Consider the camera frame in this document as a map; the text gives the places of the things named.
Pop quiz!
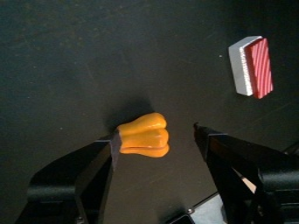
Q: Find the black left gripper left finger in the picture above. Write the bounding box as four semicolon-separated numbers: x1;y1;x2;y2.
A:
15;129;123;224

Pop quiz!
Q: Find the orange toy bell pepper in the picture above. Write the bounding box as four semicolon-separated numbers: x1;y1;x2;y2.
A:
116;112;171;158

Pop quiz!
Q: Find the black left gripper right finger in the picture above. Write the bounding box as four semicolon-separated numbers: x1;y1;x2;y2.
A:
192;122;299;224

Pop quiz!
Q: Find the red striped white toy block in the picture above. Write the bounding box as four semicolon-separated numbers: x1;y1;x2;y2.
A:
228;35;275;100

